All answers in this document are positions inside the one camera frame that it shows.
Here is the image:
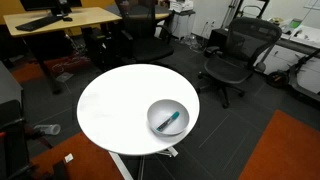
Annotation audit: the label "green box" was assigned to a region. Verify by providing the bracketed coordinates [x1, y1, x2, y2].
[288, 18, 304, 30]

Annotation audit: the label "white counter with drawers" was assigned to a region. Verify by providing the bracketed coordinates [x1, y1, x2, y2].
[253, 19, 320, 95]

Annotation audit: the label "small white paper tag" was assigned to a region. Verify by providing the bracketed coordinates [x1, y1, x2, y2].
[63, 153, 75, 164]

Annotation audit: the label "black computer tower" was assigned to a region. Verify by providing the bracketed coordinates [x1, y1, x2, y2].
[81, 26, 117, 72]

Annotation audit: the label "black kick scooter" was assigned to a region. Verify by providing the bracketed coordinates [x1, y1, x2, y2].
[266, 49, 320, 103]

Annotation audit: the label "black monitor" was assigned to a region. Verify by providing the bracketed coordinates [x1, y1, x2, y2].
[19, 0, 83, 18]

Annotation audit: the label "black padded office chair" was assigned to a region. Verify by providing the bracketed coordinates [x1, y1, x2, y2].
[114, 0, 176, 67]

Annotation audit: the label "tangled floor cables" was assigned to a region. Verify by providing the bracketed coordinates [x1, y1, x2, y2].
[50, 54, 92, 77]

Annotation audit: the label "black keyboard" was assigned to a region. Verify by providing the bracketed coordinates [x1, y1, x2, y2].
[14, 14, 64, 33]

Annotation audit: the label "black chair with red trim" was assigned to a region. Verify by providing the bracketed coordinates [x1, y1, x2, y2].
[0, 99, 72, 180]

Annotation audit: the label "clear plastic bottle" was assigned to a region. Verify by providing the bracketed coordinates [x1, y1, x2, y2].
[33, 123, 62, 136]

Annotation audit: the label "white bowl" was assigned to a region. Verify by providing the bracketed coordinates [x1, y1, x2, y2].
[146, 98, 191, 137]

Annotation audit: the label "white printer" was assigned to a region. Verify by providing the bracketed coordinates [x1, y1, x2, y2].
[168, 0, 195, 14]

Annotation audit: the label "teal marker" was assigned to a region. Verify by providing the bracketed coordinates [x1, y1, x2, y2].
[155, 111, 181, 133]

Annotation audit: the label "black mesh office chair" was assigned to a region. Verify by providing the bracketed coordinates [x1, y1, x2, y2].
[196, 17, 283, 110]

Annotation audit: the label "wooden desk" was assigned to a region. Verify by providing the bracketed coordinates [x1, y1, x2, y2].
[3, 6, 123, 95]

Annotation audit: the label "grey cabinet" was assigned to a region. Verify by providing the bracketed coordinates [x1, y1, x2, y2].
[0, 61, 24, 106]

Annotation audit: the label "white table base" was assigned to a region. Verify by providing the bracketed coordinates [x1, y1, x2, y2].
[108, 145, 180, 180]

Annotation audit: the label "white cabinet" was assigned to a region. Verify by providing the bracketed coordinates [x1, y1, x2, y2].
[169, 9, 196, 40]

